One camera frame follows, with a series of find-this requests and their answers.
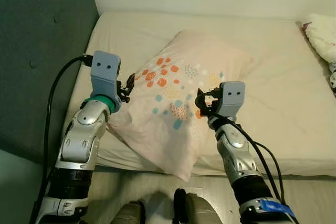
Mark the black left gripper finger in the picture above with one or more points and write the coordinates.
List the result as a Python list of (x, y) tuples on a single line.
[(130, 81)]

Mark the pink pillow coloured patches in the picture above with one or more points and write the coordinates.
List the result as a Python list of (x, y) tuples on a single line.
[(173, 98)]

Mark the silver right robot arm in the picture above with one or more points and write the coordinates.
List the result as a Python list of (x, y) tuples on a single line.
[(236, 156)]

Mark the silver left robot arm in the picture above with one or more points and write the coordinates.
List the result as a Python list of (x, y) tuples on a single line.
[(79, 135)]

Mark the beige mattress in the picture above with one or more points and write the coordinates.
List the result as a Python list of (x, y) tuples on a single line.
[(283, 103)]

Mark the grey right robot leg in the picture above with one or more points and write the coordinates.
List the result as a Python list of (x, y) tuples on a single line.
[(197, 211)]

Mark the blue tape strip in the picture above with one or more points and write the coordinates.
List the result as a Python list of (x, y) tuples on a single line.
[(277, 206)]

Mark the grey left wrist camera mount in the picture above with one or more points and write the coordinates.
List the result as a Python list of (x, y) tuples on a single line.
[(105, 74)]

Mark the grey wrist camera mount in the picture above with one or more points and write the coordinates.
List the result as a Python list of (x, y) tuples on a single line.
[(231, 98), (105, 74)]

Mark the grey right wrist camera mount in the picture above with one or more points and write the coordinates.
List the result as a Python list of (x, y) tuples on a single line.
[(231, 98)]

